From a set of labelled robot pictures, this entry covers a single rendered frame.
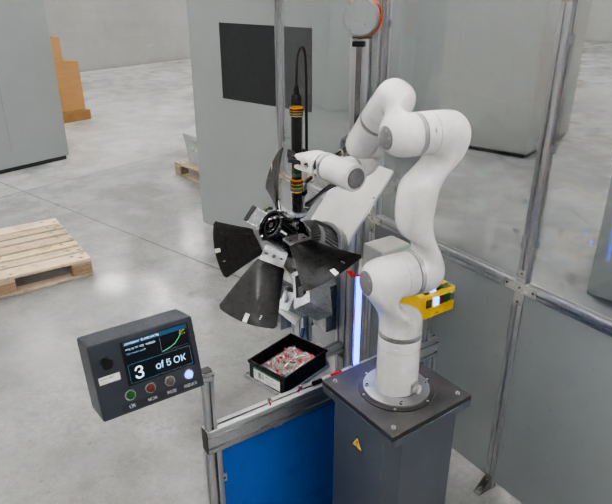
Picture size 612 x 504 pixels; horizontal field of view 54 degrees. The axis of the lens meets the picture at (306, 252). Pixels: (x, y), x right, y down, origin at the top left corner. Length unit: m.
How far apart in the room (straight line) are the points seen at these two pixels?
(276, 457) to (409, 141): 1.12
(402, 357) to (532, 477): 1.18
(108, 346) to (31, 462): 1.75
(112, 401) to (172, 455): 1.52
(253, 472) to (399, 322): 0.71
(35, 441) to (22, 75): 5.12
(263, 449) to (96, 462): 1.28
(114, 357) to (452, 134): 0.94
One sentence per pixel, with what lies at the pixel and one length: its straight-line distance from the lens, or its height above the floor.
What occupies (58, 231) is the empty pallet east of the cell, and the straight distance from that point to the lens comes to 5.33.
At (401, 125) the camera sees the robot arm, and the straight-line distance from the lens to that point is 1.38.
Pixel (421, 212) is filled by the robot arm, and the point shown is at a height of 1.51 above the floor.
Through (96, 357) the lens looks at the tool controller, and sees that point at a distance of 1.50.
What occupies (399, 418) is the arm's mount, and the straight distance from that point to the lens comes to 1.71.
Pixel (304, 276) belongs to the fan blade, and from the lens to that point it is 1.96.
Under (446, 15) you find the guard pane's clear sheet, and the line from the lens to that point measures 2.48.
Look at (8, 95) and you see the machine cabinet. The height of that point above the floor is 0.85.
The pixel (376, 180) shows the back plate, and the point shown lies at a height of 1.32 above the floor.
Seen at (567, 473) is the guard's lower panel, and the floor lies 0.34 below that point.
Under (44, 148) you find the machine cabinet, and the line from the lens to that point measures 7.89.
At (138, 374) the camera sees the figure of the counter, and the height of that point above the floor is 1.16.
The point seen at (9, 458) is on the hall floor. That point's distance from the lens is 3.26.
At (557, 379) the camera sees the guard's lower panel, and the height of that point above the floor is 0.70.
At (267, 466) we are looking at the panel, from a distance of 2.03.
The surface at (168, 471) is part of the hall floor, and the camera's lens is 2.97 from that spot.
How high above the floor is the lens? 2.02
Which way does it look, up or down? 24 degrees down
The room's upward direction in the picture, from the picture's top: straight up
